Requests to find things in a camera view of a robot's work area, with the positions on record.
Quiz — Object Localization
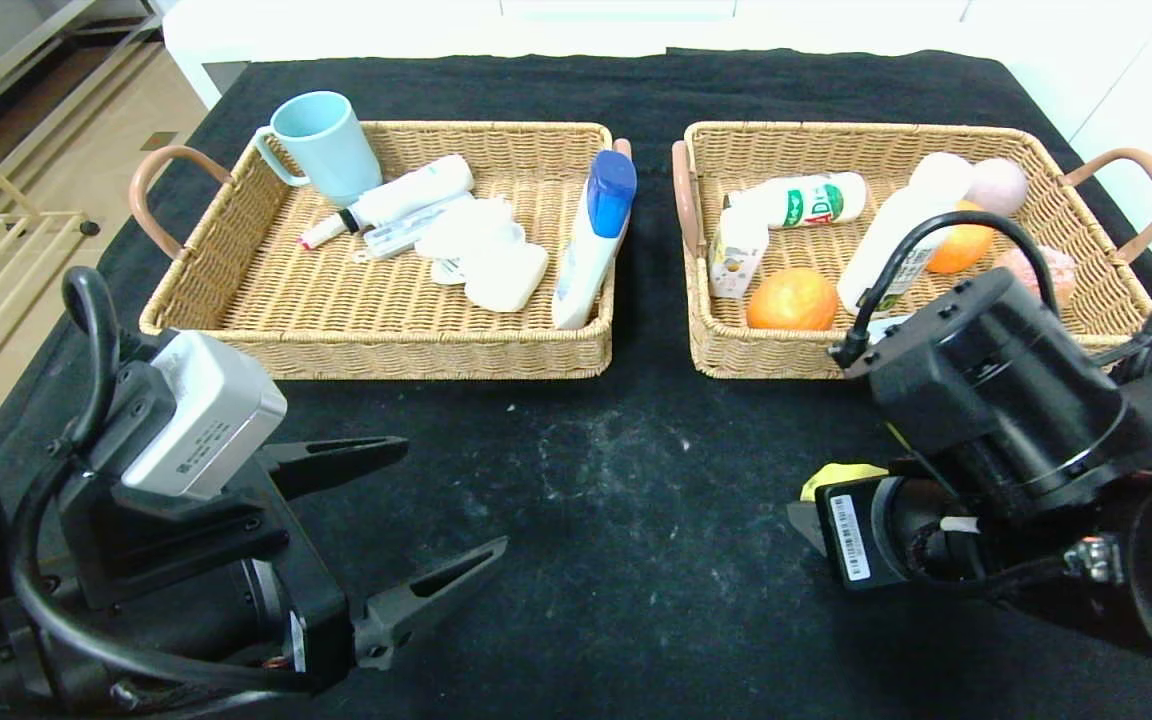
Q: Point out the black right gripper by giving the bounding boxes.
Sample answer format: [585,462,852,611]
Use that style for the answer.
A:
[786,475,918,592]

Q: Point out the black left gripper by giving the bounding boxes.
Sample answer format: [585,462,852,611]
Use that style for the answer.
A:
[120,435,509,694]

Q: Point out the yellow lemon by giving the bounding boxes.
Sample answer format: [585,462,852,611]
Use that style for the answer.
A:
[801,462,889,501]

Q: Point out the small yellow juice carton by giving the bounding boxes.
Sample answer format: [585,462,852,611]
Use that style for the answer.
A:
[711,207,770,299]

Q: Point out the white soap bar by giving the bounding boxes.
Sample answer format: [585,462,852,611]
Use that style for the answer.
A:
[464,243,549,313]

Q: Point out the white bottle blue cap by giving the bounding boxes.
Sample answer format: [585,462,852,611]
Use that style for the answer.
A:
[551,151,640,331]

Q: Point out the large white milk bottle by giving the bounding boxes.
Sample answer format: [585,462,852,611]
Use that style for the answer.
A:
[836,152,977,316]

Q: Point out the black tablecloth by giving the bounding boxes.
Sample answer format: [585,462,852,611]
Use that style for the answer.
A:
[0,50,1152,720]

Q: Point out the orange fruit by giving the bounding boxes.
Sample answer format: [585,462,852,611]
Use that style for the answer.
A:
[746,268,839,332]
[926,200,995,276]

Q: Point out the clear plastic toothbrush case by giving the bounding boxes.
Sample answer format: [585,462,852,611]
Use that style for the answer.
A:
[352,195,477,263]

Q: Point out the small white green-label bottle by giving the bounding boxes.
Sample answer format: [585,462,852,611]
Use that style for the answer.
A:
[726,172,867,232]

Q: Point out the white tube red tip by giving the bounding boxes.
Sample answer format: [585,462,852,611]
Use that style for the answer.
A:
[298,154,475,251]

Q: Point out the brown bread bun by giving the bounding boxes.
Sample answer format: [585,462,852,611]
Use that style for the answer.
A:
[996,245,1077,311]

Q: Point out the pale pink egg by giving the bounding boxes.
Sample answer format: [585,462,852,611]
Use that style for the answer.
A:
[966,158,1029,219]

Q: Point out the light blue mug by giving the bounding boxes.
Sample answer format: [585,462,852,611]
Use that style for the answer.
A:
[255,92,385,208]

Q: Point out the white table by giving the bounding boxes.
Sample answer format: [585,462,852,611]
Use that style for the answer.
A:
[164,0,997,113]

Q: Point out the wicker basket brown handles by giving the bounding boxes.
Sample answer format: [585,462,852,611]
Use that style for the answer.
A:
[130,121,634,382]
[673,122,1152,383]

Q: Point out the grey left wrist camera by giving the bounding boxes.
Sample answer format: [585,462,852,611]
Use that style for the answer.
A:
[121,330,289,501]

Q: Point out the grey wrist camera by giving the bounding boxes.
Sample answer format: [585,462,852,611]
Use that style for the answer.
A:
[866,313,927,348]
[121,330,289,501]

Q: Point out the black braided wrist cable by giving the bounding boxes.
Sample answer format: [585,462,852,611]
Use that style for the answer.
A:
[911,520,1132,601]

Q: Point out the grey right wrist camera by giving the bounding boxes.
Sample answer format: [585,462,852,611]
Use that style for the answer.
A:
[866,313,927,348]

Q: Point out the smooth black camera cable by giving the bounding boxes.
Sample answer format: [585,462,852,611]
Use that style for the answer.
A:
[829,210,1062,371]
[11,267,322,693]

